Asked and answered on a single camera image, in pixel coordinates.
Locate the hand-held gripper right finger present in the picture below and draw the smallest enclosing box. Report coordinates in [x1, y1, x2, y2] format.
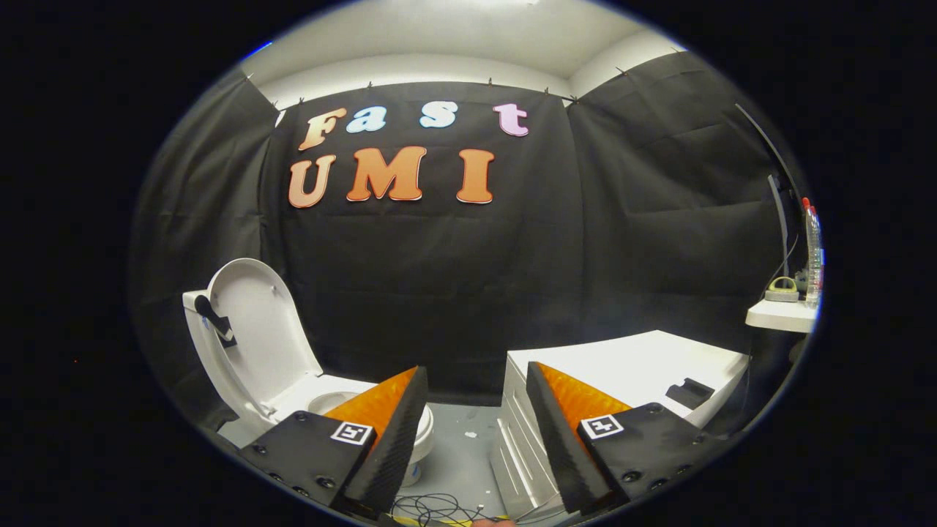
[526, 362, 722, 515]

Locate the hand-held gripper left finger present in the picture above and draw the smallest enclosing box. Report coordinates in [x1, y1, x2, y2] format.
[238, 366, 430, 520]

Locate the white toilet lid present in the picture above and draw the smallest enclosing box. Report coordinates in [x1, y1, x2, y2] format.
[194, 258, 323, 424]

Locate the white toilet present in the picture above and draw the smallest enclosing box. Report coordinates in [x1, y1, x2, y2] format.
[183, 291, 434, 487]

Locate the white drawer cabinet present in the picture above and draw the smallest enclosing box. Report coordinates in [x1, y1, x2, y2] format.
[489, 329, 751, 519]

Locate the black backdrop cloth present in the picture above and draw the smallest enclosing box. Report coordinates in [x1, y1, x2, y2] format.
[130, 51, 795, 433]

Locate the white shelf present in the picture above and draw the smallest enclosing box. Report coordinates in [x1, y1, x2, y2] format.
[745, 299, 819, 334]

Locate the grey metal pole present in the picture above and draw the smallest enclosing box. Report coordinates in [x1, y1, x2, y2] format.
[767, 174, 791, 279]

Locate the clear plastic bottle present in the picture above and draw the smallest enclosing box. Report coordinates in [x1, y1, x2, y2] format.
[802, 198, 824, 308]

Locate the tangle of black cables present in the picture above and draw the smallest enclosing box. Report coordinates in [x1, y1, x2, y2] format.
[392, 494, 513, 527]

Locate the small black bracket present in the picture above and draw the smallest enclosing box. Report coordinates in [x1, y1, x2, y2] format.
[665, 378, 715, 411]

